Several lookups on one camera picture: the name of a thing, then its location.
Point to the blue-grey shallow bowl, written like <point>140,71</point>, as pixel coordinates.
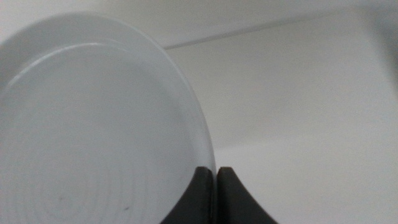
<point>93,124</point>

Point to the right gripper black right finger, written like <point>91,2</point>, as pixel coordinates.
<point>231,202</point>

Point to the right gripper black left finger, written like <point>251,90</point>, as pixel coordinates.
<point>199,202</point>

